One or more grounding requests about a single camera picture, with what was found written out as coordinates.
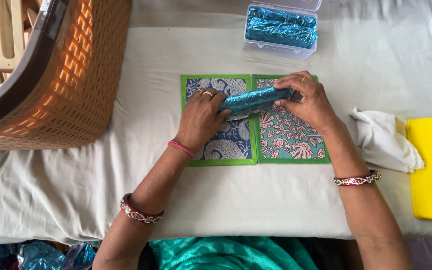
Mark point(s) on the person's right hand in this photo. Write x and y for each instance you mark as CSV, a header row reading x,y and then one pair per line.
x,y
311,101

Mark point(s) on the person's left hand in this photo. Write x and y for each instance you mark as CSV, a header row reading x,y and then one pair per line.
x,y
201,120

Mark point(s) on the blue foil packet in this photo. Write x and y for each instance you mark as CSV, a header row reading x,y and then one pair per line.
x,y
253,100
279,35
276,15

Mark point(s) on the blue paisley mat green border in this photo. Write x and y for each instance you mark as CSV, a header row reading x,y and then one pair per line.
x,y
234,140

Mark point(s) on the teal floral mat green border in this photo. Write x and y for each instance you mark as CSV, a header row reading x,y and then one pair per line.
x,y
287,138

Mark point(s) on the clear plastic box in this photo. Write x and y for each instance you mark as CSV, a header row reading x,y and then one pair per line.
x,y
276,51

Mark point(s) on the folded white cloth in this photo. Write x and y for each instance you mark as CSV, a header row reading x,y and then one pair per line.
x,y
383,142

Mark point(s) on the maroon jewelled bangle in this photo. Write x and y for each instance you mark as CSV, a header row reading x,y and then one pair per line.
x,y
137,214
356,180

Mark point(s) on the clear plastic box lid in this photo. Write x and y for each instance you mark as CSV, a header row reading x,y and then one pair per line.
x,y
294,3

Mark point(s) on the orange woven plastic basket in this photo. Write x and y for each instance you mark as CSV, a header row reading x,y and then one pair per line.
x,y
66,90

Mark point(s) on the person's teal clothing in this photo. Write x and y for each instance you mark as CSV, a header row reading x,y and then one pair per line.
x,y
231,255

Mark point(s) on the white tablecloth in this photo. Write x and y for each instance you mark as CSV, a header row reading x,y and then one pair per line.
x,y
69,187

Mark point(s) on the heap of blue foil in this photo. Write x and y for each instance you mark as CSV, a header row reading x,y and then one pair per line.
x,y
39,257

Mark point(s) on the pile of wooden pieces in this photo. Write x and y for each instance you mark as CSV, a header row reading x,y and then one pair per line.
x,y
2,41

